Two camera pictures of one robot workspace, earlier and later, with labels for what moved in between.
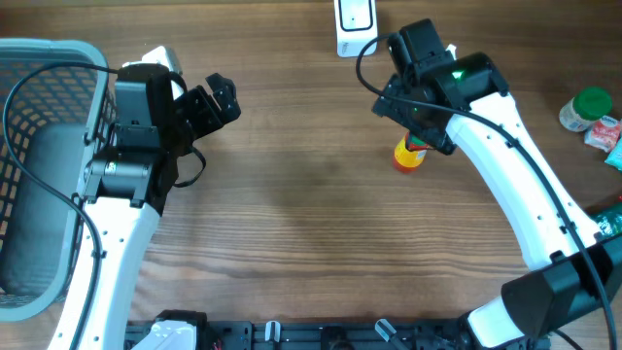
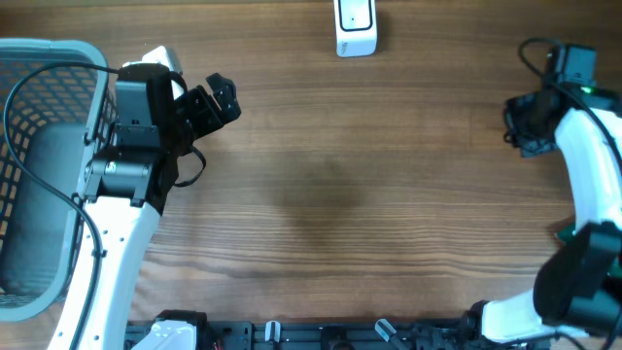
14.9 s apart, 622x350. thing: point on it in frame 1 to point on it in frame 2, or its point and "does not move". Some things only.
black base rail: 328,334 does not move
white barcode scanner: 357,23 does not move
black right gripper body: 400,113 to 523,132
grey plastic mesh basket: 56,119 does not move
